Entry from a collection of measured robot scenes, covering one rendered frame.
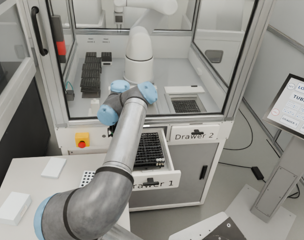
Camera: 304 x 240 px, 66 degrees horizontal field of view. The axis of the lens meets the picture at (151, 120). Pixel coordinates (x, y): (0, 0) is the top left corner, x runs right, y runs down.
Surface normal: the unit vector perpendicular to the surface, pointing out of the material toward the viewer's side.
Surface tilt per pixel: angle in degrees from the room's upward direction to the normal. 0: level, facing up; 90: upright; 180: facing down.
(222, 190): 0
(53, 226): 63
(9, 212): 0
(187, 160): 90
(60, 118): 90
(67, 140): 90
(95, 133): 90
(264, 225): 0
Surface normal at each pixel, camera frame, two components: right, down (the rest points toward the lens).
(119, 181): 0.50, -0.47
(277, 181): -0.68, 0.42
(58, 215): -0.57, -0.27
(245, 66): 0.14, 0.62
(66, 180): 0.07, -0.79
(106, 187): 0.17, -0.52
